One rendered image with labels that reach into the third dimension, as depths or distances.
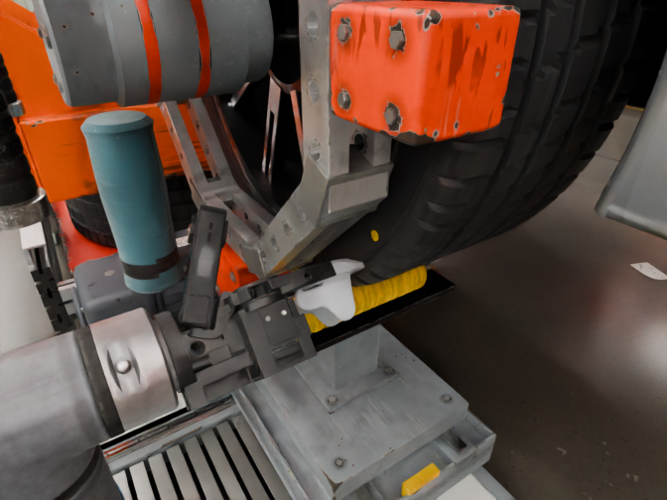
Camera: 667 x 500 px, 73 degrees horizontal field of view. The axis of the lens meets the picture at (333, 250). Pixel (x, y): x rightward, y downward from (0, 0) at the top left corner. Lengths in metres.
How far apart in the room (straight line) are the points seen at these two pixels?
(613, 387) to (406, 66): 1.23
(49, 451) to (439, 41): 0.36
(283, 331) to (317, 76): 0.21
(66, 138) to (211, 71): 0.54
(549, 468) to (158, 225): 0.93
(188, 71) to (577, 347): 1.26
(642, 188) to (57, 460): 0.45
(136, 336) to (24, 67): 0.70
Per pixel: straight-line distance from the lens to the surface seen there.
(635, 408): 1.38
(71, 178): 1.03
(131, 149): 0.66
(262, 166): 0.74
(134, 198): 0.68
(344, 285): 0.45
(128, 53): 0.49
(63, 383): 0.38
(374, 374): 0.92
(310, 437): 0.84
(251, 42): 0.53
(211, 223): 0.42
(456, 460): 0.91
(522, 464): 1.15
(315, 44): 0.34
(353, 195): 0.37
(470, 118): 0.29
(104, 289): 0.94
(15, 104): 0.71
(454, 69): 0.27
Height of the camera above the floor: 0.90
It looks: 31 degrees down
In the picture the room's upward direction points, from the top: straight up
